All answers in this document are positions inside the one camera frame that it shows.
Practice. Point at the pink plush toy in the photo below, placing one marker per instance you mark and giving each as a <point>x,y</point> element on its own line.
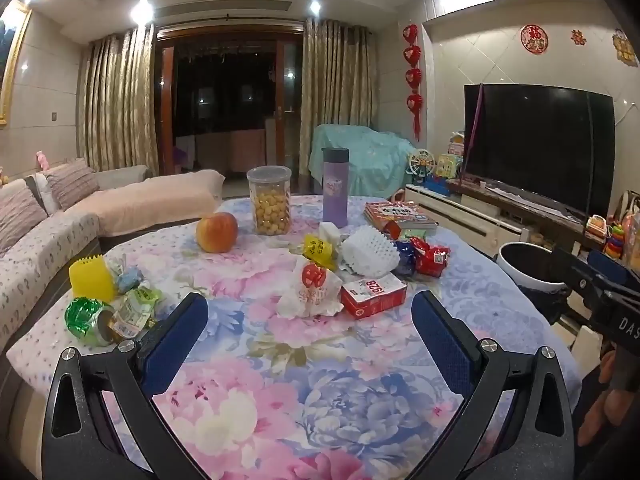
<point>43,159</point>

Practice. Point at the round red wall sticker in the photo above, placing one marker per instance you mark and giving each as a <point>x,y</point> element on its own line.
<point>534,38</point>

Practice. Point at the red heart hanging decoration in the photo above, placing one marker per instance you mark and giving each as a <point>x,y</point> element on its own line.
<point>413,75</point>

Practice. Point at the teal cloth cover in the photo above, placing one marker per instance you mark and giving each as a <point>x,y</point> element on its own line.
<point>360,160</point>

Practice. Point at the green and white packet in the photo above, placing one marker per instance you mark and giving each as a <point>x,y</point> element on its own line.
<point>135,307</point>

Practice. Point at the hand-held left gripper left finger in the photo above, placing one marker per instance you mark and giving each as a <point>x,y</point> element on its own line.
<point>170,345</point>

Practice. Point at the gold curtain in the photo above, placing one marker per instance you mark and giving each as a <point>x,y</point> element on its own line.
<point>117,100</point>
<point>335,95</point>

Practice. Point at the wooden sliding glass door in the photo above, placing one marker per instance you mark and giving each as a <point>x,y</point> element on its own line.
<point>225,100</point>

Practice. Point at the white television cabinet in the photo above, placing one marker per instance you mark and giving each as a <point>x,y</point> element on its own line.
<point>475,215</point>

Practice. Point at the ferris wheel toy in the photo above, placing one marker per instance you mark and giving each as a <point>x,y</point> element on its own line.
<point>421,165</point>

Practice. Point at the black bin with white rim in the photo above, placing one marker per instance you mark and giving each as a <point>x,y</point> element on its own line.
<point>530,272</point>

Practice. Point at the light blue bone-shaped packet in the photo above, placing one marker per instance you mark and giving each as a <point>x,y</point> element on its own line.
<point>131,279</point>

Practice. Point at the red and white carton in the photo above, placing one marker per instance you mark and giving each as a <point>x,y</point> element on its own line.
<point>372,297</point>

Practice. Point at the yellow snack packet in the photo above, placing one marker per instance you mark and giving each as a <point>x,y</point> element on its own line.
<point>319,251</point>

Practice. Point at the green drink carton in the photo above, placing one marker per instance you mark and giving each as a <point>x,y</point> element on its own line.
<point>412,234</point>

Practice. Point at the black television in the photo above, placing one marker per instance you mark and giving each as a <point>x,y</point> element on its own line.
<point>540,145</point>

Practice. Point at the yellow red wall sticker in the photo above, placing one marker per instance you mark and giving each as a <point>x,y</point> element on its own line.
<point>624,47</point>

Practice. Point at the pink covered sofa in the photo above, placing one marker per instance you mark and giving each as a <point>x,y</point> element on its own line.
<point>150,200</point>

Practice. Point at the pink striped cushion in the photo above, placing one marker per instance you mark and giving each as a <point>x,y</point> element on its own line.
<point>20,222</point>
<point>70,185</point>

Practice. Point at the white plastic bag red print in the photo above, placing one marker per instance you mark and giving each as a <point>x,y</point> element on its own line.
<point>310,290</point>

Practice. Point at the yellow plastic piece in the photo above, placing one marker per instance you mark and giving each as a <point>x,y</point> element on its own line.
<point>92,280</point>

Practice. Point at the white foam fruit net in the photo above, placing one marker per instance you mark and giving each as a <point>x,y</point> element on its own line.
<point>370,252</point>

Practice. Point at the white tissue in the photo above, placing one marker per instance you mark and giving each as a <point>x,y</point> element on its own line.
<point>331,232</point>

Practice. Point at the blue toy base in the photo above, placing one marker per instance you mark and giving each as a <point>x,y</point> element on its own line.
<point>440,186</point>

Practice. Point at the pink toy house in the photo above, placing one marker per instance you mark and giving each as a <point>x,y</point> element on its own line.
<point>455,144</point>

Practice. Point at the dark blue snack packet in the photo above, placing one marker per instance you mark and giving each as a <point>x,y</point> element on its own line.
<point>404,257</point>

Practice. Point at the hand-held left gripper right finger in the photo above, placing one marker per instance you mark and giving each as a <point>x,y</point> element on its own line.
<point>442,345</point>

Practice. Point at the person's right hand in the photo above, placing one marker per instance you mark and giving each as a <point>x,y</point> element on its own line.
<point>612,400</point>

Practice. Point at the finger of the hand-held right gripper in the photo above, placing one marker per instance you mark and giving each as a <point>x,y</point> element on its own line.
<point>570,265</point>
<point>607,265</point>

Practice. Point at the stacking rings toy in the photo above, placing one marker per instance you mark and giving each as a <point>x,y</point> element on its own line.
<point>614,242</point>

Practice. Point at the gold picture frame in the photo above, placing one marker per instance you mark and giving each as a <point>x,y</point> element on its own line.
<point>15,60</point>

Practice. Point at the green foil wrapper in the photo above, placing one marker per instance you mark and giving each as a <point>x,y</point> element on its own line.
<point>85,320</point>

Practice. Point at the ceiling spotlight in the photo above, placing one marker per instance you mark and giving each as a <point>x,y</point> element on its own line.
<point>142,8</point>
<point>315,7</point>

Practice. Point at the red apple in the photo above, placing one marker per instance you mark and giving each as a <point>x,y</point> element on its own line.
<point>216,231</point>

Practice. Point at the clear jar of snack balls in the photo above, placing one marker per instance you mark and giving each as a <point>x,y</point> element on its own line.
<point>270,205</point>

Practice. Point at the small red wall sticker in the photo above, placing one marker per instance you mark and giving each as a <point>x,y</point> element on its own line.
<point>578,37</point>

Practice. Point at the purple thermos bottle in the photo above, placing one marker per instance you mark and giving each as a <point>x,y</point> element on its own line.
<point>334,190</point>

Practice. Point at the orange red snack packet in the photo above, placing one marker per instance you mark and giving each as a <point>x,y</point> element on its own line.
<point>431,257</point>

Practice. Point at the colourful toy board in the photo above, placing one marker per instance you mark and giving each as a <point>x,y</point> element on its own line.
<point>448,166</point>

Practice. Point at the colourful children's book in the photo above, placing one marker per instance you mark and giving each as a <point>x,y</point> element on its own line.
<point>395,212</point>

